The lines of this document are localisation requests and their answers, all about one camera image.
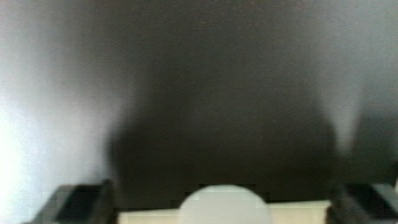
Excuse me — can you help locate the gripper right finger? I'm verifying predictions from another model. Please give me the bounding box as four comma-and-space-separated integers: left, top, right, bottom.
337, 184, 398, 224

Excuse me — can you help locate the white cabinet body box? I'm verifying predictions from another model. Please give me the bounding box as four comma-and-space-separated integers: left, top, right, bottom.
115, 184, 334, 224

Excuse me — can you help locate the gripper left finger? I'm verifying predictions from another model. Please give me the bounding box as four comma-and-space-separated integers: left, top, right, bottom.
33, 181, 113, 224

